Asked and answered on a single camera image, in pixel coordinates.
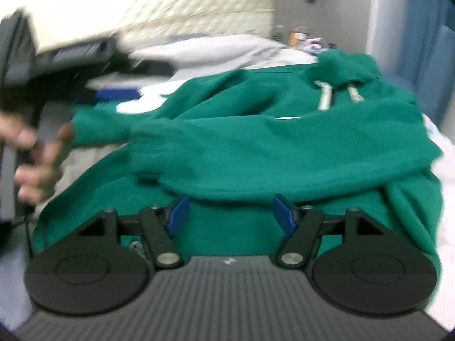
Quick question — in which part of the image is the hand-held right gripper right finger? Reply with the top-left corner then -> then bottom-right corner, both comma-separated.
272,194 -> 386,269

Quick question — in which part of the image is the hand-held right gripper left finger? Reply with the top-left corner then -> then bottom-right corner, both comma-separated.
76,195 -> 191,270

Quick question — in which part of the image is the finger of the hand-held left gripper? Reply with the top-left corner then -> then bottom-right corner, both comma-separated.
95,87 -> 140,102
124,59 -> 175,78

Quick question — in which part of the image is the green hoodie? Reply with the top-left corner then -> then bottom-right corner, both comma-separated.
30,50 -> 445,267

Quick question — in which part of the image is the person's left hand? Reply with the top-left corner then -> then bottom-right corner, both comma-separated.
0,114 -> 77,205

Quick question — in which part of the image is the cream quilted headboard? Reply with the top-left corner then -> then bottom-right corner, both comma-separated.
0,0 -> 275,57

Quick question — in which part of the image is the white textured blanket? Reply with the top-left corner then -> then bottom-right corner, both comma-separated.
0,34 -> 455,331

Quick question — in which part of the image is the group of toiletry bottles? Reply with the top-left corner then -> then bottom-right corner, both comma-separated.
272,25 -> 335,51

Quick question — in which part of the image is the light blue sheet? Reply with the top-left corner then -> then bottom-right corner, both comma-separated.
424,113 -> 455,151

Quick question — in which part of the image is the blue curtain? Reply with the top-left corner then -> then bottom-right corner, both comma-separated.
403,0 -> 455,47

